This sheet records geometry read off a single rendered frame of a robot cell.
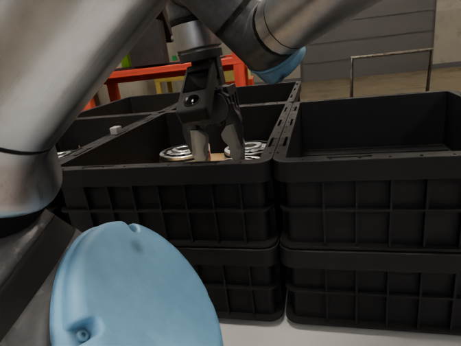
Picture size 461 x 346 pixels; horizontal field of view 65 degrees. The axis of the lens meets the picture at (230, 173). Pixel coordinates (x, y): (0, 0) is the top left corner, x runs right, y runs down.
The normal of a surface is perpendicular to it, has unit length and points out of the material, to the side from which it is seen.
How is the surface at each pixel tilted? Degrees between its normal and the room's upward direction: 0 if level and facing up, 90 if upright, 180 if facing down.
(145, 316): 57
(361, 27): 90
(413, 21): 90
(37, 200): 94
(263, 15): 84
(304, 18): 130
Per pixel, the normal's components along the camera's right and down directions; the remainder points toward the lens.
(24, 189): 0.98, -0.03
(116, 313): 0.77, -0.58
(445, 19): -0.13, 0.34
